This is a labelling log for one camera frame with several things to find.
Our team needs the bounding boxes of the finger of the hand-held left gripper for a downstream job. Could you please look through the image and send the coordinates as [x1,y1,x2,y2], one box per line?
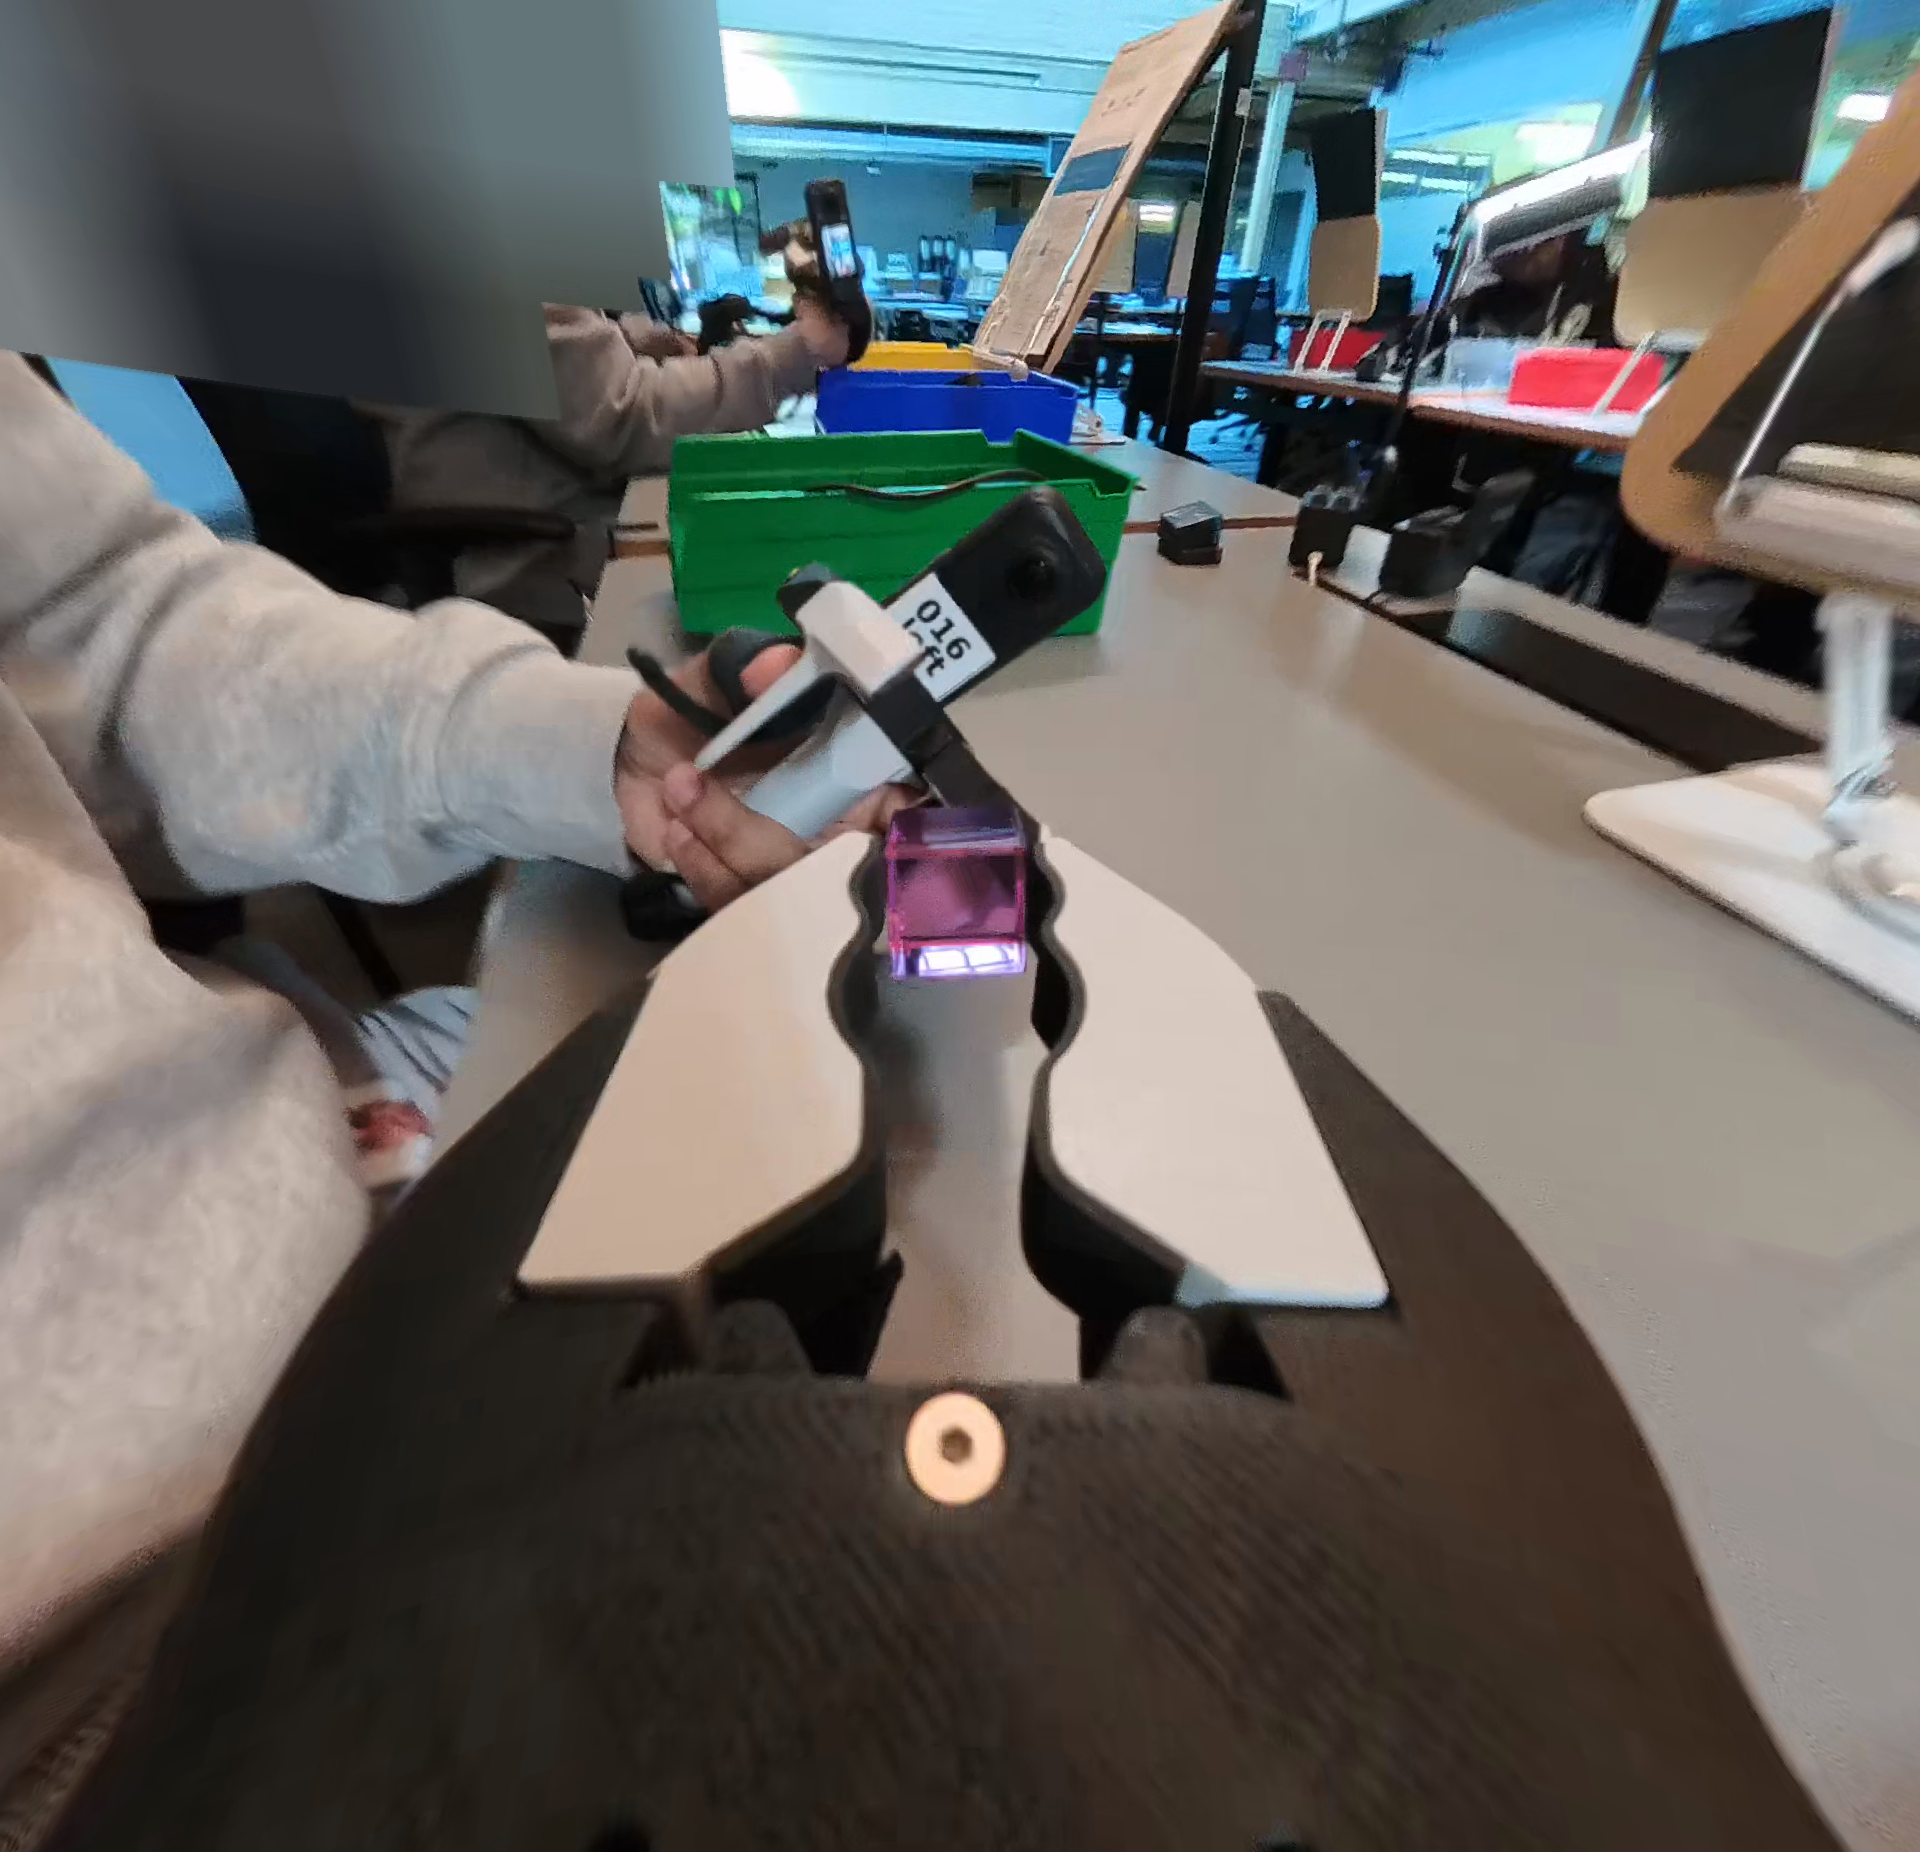
[694,569,942,777]
[897,690,1031,822]

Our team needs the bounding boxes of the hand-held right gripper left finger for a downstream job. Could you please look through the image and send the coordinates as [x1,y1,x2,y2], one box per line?
[513,828,908,1378]

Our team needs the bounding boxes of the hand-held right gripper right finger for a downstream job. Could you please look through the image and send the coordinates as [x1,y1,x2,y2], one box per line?
[1021,828,1392,1380]

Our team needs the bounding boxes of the green plastic bin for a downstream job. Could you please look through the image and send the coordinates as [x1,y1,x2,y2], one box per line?
[668,428,1137,642]

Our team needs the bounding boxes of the purple translucent cube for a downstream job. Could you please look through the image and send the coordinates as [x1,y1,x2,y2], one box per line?
[881,806,1031,982]

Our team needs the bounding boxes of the person's left forearm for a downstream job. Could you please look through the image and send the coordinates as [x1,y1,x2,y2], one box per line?
[0,348,649,907]

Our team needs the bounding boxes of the person's left hand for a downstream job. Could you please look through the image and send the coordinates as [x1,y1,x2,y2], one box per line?
[613,643,927,915]

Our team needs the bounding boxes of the blue plastic bin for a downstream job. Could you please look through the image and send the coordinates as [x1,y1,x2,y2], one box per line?
[814,364,1083,443]

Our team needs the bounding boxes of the person's white sneaker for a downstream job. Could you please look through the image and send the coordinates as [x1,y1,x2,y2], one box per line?
[342,982,483,1186]

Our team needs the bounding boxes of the cardboard sheet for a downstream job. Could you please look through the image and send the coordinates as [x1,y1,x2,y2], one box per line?
[974,0,1248,378]

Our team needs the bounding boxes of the black charger dock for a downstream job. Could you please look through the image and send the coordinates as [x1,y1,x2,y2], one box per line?
[1378,472,1531,598]

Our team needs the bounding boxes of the black metal pole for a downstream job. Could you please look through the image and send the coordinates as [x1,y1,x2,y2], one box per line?
[1161,0,1277,451]

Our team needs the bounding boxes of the background monitor with cardboard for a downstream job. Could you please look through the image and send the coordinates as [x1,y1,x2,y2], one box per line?
[1306,104,1389,327]
[1611,7,1845,341]

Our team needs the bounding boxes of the black office chair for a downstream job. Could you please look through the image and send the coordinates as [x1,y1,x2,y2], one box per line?
[176,375,590,655]

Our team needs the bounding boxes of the red plastic bin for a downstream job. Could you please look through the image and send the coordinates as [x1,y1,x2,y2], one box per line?
[1507,346,1667,415]

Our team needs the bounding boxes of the person's grey hoodie torso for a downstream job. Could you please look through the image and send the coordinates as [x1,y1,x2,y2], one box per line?
[0,681,376,1808]

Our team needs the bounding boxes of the cardboard-backed monitor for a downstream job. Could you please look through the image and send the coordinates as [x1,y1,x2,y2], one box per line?
[1620,128,1920,594]

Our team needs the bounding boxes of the black cable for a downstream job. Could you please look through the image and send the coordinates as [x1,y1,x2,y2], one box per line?
[803,466,1055,510]

